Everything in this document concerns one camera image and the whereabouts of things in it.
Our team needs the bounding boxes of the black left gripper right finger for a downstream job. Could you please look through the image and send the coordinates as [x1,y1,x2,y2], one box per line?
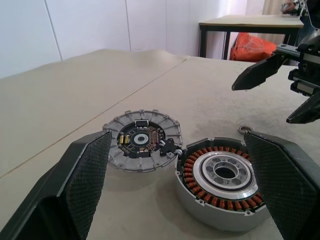
[243,130,320,240]

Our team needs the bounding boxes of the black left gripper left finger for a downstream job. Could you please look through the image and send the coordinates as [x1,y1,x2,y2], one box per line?
[0,129,113,240]

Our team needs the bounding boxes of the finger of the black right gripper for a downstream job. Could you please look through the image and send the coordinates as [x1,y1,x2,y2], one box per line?
[231,52,292,92]
[286,91,320,125]

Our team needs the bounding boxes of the silver stator housing copper windings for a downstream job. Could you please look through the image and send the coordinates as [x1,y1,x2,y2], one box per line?
[174,136,270,228]

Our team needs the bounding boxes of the grey round metal part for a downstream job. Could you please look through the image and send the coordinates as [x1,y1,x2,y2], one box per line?
[102,108,185,173]

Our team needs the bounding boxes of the orange chair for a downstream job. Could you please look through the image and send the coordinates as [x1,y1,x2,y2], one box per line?
[229,31,279,63]

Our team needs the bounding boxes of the bystander in dark clothes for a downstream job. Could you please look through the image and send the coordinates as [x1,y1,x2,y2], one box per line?
[281,0,320,28]

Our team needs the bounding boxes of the beige table black frame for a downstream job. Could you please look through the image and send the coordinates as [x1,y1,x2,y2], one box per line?
[199,14,305,61]

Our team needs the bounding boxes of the small steel bearing ring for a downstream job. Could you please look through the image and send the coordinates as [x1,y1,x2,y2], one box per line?
[237,125,255,134]

